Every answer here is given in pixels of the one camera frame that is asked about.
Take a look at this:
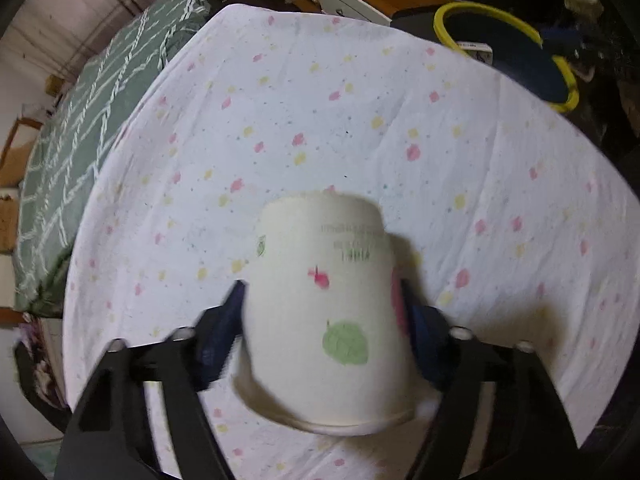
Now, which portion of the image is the paper cup with dots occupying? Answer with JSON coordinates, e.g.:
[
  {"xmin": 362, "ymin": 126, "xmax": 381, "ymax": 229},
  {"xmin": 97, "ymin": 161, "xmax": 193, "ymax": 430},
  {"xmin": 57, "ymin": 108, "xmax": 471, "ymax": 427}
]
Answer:
[{"xmin": 233, "ymin": 193, "xmax": 416, "ymax": 437}]

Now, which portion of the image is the small white black box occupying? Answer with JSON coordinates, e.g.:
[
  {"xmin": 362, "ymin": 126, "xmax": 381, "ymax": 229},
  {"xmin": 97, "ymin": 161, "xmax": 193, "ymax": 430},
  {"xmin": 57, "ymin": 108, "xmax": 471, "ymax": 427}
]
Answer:
[{"xmin": 458, "ymin": 41, "xmax": 494, "ymax": 65}]

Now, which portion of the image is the green plaid bed quilt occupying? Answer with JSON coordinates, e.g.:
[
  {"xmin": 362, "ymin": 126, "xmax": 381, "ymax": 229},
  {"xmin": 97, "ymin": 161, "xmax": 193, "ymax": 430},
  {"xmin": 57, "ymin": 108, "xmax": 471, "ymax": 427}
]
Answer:
[{"xmin": 12, "ymin": 0, "xmax": 212, "ymax": 318}]

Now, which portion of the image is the white dotted table cloth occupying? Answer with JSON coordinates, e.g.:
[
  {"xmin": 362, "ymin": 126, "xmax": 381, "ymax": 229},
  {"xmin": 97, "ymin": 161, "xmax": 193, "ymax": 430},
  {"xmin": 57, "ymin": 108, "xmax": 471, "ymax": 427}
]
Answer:
[{"xmin": 63, "ymin": 4, "xmax": 639, "ymax": 442}]

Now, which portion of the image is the yellow box on nightstand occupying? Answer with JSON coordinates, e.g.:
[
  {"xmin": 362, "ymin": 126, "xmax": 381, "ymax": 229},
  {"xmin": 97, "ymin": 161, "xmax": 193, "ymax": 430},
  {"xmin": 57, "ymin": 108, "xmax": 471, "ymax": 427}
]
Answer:
[{"xmin": 44, "ymin": 74, "xmax": 67, "ymax": 98}]

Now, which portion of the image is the black bin yellow rim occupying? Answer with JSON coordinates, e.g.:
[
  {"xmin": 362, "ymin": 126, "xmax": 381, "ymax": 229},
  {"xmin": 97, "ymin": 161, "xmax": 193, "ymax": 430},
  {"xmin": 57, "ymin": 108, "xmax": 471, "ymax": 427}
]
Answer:
[{"xmin": 433, "ymin": 2, "xmax": 579, "ymax": 114}]

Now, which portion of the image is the pink white curtain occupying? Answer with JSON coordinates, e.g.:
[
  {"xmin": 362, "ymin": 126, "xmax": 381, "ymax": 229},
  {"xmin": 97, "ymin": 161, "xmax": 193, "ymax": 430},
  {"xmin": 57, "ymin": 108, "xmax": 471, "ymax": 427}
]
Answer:
[{"xmin": 0, "ymin": 0, "xmax": 252, "ymax": 91}]

